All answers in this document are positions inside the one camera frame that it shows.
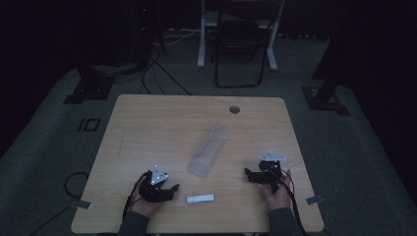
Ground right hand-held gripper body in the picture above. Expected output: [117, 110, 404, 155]
[257, 150, 287, 195]

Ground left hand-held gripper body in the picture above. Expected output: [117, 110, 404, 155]
[138, 164, 172, 204]

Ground person's left hand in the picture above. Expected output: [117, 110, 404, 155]
[127, 191, 165, 218]

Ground person's right hand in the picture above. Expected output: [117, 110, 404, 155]
[261, 168, 294, 211]

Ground small white tube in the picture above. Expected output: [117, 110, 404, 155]
[186, 194, 215, 206]

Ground clear plastic bag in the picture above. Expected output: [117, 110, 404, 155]
[186, 120, 230, 178]

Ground grey tape strip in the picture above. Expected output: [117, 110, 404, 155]
[305, 195, 328, 206]
[70, 199, 92, 210]

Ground black folding chair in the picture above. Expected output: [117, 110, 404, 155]
[213, 1, 275, 89]

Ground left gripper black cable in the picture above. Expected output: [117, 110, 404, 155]
[122, 171, 152, 224]

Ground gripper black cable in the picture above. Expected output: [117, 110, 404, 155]
[274, 168, 310, 236]
[122, 171, 152, 224]

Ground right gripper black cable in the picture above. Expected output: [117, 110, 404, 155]
[274, 168, 310, 236]

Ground black looped floor cable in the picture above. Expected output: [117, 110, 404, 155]
[29, 171, 90, 236]

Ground black stand with base plate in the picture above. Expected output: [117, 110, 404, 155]
[63, 63, 116, 105]
[301, 48, 351, 117]

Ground black floor cables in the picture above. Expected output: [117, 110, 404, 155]
[112, 19, 193, 96]

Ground white floor cable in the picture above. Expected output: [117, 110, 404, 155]
[152, 28, 210, 47]

